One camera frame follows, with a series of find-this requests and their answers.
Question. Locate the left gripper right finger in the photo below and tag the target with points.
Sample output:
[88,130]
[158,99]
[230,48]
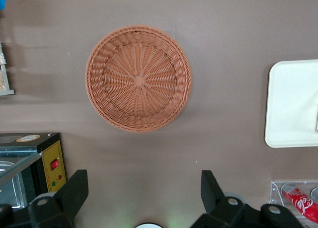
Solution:
[228,213]

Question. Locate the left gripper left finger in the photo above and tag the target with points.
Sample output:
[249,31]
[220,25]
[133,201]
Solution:
[57,208]

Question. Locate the cream rectangular tray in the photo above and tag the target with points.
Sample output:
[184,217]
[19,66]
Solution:
[290,103]

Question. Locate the grey snack tray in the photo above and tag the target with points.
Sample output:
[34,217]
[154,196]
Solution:
[8,87]

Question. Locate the brown round wicker basket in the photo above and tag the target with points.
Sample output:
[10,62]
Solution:
[139,80]

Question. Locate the small steel pan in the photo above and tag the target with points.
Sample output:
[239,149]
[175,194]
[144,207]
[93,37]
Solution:
[12,188]

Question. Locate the clear acrylic bottle rack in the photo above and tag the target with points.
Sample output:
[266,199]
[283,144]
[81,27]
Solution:
[275,193]

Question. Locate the black food warmer cabinet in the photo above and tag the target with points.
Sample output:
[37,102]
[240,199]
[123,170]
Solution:
[52,151]

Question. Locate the clear bag of puffed snacks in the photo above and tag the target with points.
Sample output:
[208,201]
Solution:
[2,54]
[2,80]

